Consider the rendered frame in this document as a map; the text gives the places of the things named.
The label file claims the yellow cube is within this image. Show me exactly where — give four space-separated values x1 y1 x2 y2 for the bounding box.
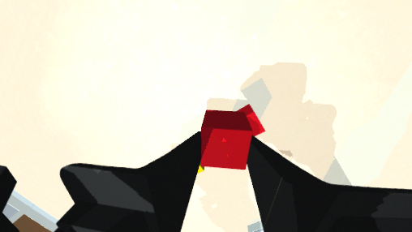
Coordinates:
197 165 204 174

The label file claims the red cube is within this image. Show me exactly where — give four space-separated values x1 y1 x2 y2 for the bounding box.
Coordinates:
237 104 265 137
200 110 253 170

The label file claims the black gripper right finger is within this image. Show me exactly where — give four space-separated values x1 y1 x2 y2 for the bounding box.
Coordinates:
247 136 412 232

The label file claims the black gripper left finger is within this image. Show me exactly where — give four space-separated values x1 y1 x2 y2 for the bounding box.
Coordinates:
59 131 202 232

